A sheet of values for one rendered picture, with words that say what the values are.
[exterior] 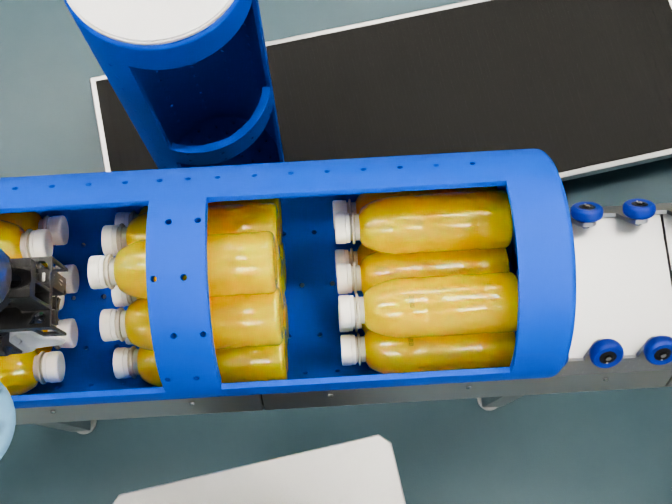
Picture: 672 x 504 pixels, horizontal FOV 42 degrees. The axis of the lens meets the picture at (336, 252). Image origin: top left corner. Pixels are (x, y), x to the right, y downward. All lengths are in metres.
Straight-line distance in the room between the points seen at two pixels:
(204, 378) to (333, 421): 1.16
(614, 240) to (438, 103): 0.98
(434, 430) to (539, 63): 0.95
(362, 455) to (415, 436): 1.16
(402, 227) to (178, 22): 0.47
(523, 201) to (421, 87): 1.26
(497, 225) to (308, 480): 0.37
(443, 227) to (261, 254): 0.23
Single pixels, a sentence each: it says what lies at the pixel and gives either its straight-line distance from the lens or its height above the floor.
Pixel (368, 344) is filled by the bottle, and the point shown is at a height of 1.08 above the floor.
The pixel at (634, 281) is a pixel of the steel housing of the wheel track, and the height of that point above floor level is 0.93.
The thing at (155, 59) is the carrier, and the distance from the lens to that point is 1.34.
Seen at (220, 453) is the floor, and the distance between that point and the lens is 2.17.
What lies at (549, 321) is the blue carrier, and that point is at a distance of 1.00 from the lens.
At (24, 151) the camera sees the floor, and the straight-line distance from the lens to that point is 2.46.
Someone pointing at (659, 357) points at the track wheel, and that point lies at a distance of 1.28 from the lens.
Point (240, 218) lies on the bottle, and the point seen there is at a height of 1.15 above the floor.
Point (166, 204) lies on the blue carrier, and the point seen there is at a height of 1.22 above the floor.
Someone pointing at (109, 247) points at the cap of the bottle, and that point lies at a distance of 1.10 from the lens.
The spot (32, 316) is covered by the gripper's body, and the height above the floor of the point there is 1.33.
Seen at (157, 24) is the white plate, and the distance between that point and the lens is 1.31.
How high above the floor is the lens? 2.16
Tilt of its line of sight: 75 degrees down
